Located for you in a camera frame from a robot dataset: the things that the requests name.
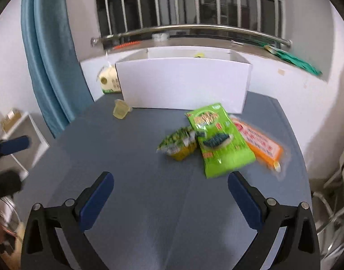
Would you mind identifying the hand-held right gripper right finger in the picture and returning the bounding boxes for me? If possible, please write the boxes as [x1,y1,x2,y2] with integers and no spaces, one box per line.
[228,171,321,270]

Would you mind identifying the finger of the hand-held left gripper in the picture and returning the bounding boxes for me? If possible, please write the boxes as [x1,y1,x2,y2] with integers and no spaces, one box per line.
[0,170,22,200]
[0,135,30,164]

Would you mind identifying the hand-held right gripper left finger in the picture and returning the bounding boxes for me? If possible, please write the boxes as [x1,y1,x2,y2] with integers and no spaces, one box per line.
[20,171,115,270]

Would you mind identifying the orange snack packet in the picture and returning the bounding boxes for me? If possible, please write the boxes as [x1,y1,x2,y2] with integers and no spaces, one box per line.
[230,115,288,175]

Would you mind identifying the green seaweed snack packet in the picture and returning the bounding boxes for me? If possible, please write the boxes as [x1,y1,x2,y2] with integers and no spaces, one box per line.
[185,103,257,179]

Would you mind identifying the green pea snack packet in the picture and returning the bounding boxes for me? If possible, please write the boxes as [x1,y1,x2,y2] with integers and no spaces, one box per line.
[157,126,198,162]

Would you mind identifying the yellow jelly cup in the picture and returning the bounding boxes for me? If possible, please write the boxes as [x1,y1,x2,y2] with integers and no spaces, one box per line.
[114,99,133,120]

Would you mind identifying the white cardboard box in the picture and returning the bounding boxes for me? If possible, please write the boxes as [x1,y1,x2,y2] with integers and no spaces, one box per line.
[115,46,253,115]

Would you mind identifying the small cardboard box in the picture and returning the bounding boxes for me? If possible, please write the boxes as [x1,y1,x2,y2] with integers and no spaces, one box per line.
[0,108,22,133]

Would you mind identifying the blue curtain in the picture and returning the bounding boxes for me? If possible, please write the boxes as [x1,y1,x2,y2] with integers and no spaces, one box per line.
[20,0,95,139]

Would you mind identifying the wrapped toilet paper pack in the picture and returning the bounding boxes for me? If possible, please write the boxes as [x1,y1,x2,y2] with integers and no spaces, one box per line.
[97,64,123,94]

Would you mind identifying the orange pen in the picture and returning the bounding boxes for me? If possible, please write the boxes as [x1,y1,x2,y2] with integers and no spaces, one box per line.
[114,41,141,49]

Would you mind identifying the white green wipes pack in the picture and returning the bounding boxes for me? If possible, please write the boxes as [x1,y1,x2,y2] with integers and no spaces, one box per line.
[263,44,285,56]

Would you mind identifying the steel window guard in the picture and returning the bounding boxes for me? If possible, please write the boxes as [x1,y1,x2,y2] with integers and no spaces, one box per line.
[90,0,292,52]

